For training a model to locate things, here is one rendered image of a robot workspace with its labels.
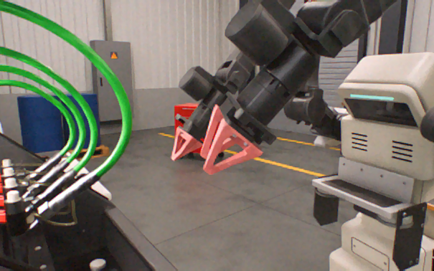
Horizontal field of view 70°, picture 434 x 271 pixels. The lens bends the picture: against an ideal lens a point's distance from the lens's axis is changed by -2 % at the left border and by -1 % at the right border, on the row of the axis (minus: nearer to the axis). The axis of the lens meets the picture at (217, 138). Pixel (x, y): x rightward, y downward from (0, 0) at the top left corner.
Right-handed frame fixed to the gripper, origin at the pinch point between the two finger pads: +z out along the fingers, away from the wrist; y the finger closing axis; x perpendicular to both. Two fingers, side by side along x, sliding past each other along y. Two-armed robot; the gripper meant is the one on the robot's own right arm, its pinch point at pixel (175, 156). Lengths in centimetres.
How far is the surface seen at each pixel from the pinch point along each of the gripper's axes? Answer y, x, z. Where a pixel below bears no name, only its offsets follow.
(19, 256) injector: 25.1, 9.9, 27.3
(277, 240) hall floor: -197, -52, 15
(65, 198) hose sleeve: 29.5, 17.8, 12.4
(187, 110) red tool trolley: -258, -310, -53
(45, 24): 43.2, 11.8, -5.8
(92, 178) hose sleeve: 28.5, 18.9, 7.9
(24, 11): 45.6, 10.4, -5.5
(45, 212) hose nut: 30.3, 17.0, 15.6
